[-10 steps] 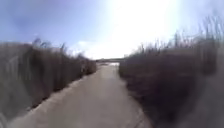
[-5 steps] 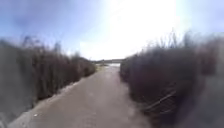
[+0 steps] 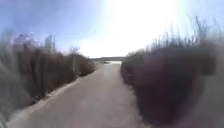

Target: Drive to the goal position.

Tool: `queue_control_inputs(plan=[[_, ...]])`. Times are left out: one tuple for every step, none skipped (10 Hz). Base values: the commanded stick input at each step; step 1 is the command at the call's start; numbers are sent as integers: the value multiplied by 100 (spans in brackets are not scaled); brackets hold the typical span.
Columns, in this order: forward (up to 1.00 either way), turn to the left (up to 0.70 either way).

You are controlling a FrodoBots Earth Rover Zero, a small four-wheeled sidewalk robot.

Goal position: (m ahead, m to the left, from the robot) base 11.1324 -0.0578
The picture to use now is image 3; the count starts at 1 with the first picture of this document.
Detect brown bare bushes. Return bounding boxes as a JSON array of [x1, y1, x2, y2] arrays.
[[0, 31, 98, 116]]

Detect dark bare hedge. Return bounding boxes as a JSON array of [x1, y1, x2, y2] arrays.
[[119, 16, 224, 128]]

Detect grey paved path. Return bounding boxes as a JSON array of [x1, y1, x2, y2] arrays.
[[6, 63, 152, 128]]

